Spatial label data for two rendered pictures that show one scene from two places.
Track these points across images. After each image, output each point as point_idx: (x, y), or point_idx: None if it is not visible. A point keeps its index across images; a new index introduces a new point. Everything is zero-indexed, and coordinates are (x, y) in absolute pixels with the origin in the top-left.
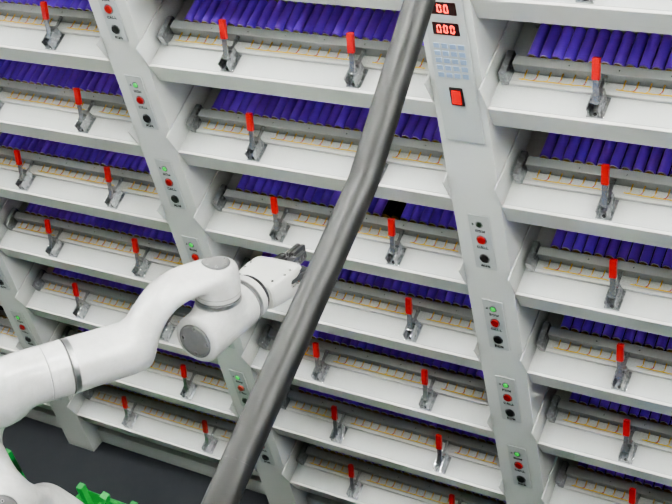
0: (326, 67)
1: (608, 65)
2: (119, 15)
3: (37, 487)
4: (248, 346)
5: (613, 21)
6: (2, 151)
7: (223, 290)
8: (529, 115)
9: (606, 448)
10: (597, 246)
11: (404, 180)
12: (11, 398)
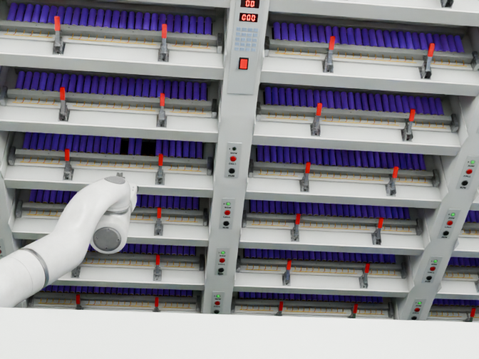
0: (137, 50)
1: (327, 43)
2: None
3: None
4: None
5: (356, 11)
6: None
7: (125, 199)
8: (288, 73)
9: (274, 280)
10: (285, 158)
11: (182, 125)
12: (6, 301)
